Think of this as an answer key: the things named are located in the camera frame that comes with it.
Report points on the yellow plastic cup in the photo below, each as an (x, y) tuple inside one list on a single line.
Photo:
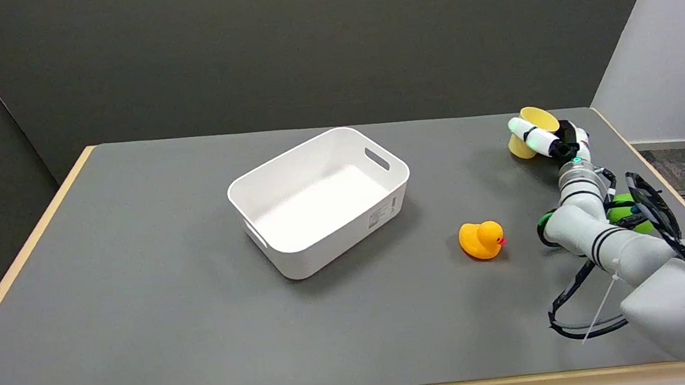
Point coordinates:
[(536, 120)]

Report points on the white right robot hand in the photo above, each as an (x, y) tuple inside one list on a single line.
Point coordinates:
[(541, 138)]

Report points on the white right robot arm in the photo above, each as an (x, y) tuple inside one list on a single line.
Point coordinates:
[(632, 248)]

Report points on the yellow rubber duck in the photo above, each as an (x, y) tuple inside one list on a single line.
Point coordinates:
[(480, 240)]

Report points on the white plastic storage box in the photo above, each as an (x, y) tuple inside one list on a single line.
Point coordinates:
[(318, 201)]

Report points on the green round toy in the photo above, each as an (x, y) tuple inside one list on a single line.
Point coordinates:
[(623, 211)]

